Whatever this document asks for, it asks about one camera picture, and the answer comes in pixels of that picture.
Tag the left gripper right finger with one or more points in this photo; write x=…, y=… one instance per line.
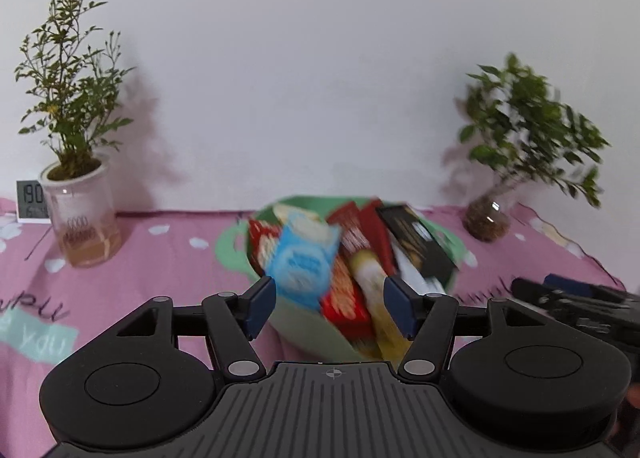
x=427, y=322

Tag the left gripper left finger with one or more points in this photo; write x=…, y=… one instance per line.
x=233, y=321

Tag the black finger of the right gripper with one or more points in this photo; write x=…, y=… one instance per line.
x=594, y=308

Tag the light blue snack packet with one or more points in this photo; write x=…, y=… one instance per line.
x=302, y=263

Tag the black snack box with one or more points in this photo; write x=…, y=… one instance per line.
x=426, y=254

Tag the yellow cream snack packet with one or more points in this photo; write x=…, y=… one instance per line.
x=370, y=277

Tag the green plastic basket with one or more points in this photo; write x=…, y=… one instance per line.
x=304, y=329

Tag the dark red snack packet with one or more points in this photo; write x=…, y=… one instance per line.
x=363, y=226

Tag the leafy plant in glass vase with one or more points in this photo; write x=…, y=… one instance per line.
x=522, y=131

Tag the pink printed tablecloth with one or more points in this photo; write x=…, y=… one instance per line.
x=49, y=309

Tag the small digital clock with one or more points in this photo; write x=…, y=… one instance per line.
x=31, y=203

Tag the thin plant in white pot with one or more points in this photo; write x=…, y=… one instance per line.
x=74, y=76

